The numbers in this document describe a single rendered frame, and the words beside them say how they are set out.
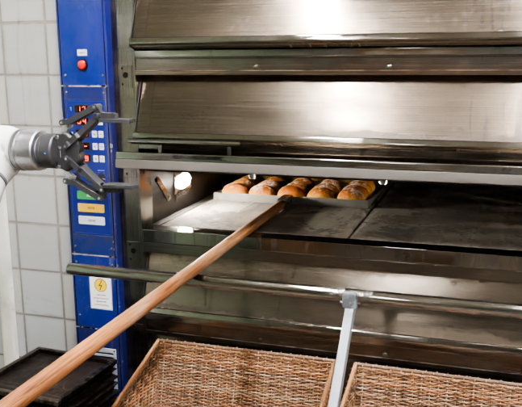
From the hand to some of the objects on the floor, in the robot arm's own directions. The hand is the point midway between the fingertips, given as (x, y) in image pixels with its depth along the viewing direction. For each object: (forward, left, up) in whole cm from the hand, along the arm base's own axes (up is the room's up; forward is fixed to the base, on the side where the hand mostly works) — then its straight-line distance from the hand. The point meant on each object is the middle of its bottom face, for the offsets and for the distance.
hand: (129, 153), depth 148 cm
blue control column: (-41, +149, -149) cm, 214 cm away
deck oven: (+56, +150, -149) cm, 218 cm away
